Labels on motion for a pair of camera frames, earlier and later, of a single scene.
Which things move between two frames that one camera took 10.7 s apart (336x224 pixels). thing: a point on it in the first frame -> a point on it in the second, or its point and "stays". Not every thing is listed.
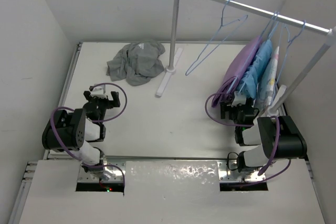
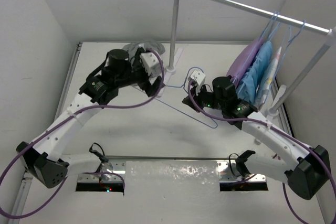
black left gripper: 115,103 -> 144,83
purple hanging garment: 238,62 stays
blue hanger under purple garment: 254,50 stays
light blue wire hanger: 243,19 -> 173,107
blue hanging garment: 248,84 stays
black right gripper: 227,107 -> 196,95
